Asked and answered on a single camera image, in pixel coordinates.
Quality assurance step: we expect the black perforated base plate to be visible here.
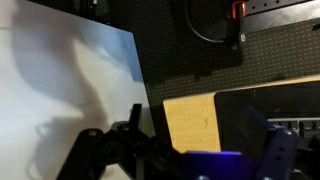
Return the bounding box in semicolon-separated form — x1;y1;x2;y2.
245;0;313;16

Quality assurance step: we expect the black mechanical keyboard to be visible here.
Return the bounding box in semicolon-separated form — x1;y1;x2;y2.
268;116;320;142

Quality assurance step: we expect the white flat panel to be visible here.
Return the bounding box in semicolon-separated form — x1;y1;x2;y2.
0;0;156;180

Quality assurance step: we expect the black clamp with orange handle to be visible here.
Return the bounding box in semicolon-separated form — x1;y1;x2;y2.
225;0;250;51

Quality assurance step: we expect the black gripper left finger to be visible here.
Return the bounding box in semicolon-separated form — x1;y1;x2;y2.
56;103;188;180

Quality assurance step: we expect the thin black floor cable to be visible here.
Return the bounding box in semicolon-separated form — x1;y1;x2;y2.
184;0;232;45

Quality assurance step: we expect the large black desk mat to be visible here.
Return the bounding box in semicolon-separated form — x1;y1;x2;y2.
213;80;320;159

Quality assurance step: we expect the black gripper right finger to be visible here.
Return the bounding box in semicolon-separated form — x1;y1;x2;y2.
240;106;300;180

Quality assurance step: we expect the wooden desk with shelves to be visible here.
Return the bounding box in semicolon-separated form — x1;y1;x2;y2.
162;74;320;155

